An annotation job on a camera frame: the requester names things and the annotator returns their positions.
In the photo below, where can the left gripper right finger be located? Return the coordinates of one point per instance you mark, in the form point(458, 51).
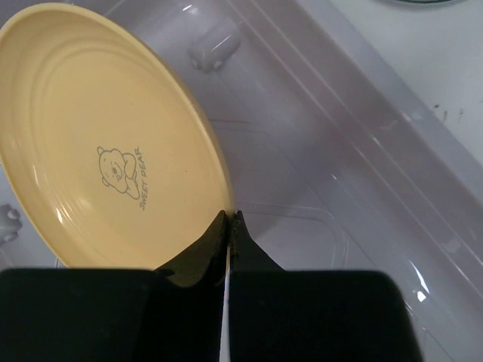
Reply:
point(279, 315)

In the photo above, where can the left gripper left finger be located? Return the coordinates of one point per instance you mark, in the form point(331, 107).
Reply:
point(172, 313)

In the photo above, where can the yellow bear plate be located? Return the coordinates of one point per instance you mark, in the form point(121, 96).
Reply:
point(109, 155)

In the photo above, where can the lavender plastic bin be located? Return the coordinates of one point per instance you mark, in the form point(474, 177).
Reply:
point(329, 172)

